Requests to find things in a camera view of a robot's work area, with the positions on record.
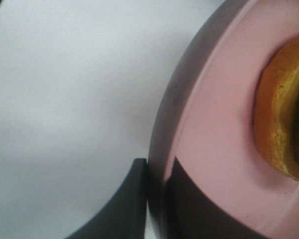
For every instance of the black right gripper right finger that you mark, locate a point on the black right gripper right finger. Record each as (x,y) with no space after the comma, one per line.
(190,214)

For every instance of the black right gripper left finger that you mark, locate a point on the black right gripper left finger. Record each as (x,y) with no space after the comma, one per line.
(124,215)

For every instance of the pink plate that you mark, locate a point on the pink plate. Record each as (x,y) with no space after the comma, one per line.
(205,119)

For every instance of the burger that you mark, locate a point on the burger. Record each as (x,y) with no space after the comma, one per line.
(276,99)

